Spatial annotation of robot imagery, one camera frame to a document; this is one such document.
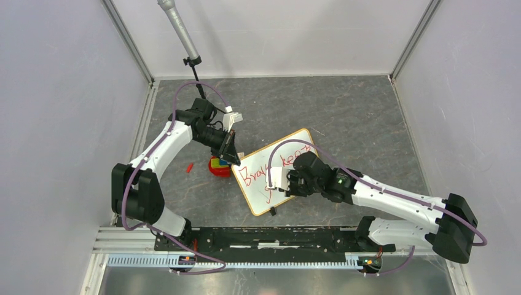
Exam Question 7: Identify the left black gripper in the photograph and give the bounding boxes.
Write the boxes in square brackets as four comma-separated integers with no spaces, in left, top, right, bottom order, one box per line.
[194,127,240,167]

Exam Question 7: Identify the yellow framed whiteboard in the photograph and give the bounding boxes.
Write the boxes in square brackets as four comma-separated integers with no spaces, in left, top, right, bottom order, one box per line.
[232,128,316,216]

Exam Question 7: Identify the red marker cap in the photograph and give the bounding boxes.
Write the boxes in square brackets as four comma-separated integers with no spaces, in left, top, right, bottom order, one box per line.
[186,163,194,173]

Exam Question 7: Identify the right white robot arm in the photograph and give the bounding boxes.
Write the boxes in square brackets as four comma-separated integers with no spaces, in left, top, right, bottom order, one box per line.
[270,152,478,264]

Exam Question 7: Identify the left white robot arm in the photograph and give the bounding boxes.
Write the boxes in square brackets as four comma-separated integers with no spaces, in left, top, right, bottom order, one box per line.
[111,98,243,251]

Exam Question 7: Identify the green toy brick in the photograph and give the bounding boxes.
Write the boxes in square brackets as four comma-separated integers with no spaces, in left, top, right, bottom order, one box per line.
[210,159,221,168]

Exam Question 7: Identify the red toy plate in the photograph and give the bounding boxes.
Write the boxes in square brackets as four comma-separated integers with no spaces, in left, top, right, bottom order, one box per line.
[208,157,231,178]

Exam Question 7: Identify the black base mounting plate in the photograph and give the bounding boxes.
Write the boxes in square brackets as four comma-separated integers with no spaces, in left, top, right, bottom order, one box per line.
[180,226,396,264]

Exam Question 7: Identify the silver microphone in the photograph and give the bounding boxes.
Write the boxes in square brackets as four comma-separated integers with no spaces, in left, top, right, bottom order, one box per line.
[157,0,200,60]

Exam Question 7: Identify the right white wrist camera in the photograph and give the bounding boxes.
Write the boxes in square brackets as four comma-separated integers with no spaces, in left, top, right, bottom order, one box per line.
[267,167,291,192]

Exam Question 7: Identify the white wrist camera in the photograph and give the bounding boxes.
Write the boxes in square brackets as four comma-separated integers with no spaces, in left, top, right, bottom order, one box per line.
[222,106,243,132]
[267,167,291,192]

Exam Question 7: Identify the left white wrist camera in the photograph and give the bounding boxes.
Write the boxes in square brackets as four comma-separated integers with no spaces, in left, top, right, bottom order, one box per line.
[222,106,243,132]

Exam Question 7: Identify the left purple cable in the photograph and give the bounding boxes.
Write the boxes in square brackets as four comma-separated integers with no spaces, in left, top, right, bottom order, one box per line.
[121,81,233,277]

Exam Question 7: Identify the slotted cable duct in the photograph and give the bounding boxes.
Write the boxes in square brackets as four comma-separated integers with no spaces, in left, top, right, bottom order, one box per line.
[107,254,381,270]

